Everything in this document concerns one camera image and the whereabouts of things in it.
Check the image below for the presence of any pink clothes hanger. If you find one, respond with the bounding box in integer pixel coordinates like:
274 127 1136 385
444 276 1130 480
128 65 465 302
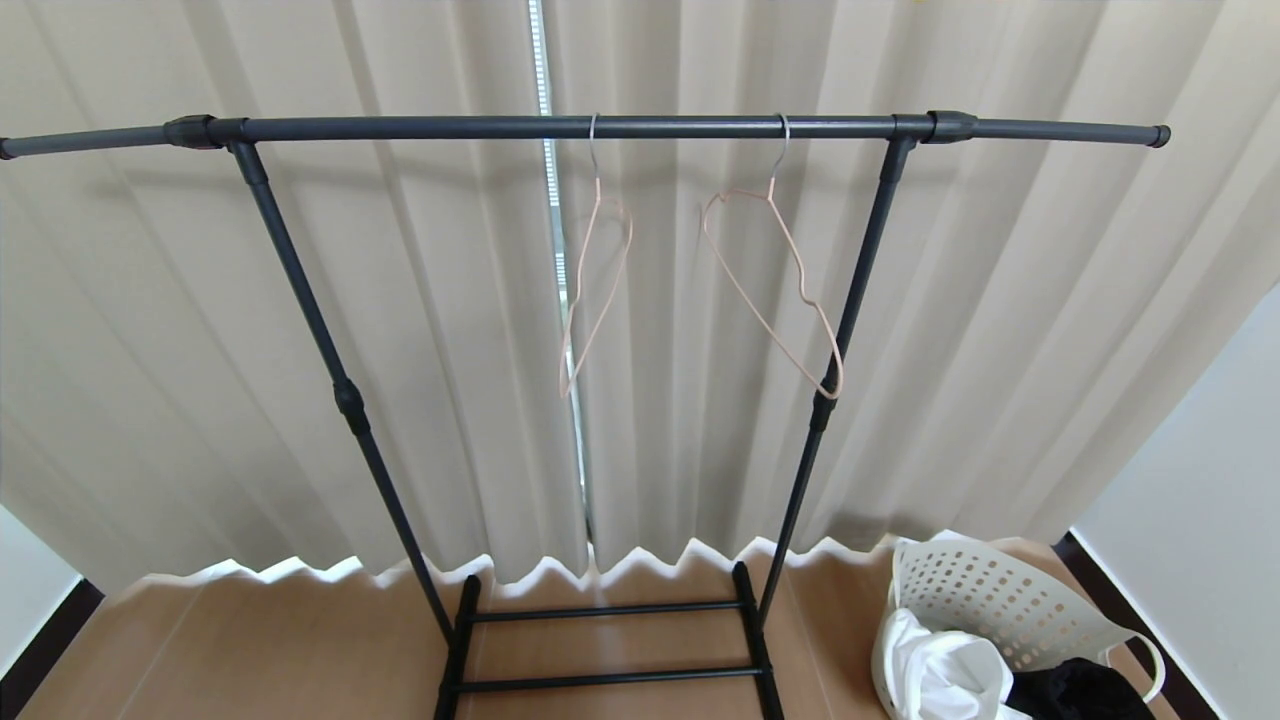
558 113 635 399
700 113 845 401

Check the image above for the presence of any black garment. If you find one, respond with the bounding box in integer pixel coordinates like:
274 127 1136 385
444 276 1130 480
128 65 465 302
1005 657 1158 720

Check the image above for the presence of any white printed t-shirt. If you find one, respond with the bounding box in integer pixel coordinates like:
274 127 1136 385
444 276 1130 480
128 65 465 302
875 607 1031 720

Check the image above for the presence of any white laundry basket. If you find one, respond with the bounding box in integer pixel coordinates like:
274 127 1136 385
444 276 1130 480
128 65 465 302
870 535 1167 720

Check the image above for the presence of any black clothes rack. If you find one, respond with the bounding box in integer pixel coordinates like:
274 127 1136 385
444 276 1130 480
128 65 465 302
0 110 1172 720

